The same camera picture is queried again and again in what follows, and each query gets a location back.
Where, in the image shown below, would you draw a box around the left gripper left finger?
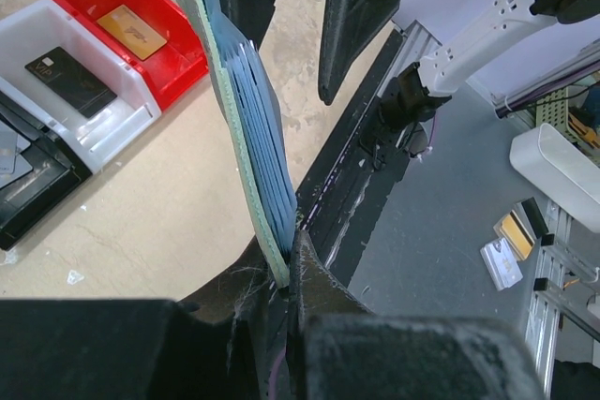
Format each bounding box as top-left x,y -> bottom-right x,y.
1,241 -> 273,399

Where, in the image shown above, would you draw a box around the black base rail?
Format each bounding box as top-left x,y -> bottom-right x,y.
296,22 -> 438,286

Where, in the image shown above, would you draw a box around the white plastic bin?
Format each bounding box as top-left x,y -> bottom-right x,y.
1,0 -> 160,173

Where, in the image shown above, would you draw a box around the orange credit card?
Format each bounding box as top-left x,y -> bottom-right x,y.
97,5 -> 167,61

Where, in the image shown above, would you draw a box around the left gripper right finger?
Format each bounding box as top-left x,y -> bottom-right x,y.
288,230 -> 546,399

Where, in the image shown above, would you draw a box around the black credit card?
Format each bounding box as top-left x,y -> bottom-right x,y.
24,47 -> 117,118

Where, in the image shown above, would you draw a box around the silver credit card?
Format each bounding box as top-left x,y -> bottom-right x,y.
1,129 -> 33,188

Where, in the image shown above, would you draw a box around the cards on floor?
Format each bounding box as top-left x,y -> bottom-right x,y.
480,210 -> 535,291

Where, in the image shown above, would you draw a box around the white box on floor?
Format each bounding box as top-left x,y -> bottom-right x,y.
509,124 -> 600,233

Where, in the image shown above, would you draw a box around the red plastic bin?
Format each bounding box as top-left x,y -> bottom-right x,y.
53,0 -> 208,111

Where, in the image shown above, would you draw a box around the black plastic bin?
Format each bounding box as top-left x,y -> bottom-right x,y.
1,94 -> 92,251

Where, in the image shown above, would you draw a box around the green card holder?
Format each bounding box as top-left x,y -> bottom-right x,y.
176,0 -> 297,288

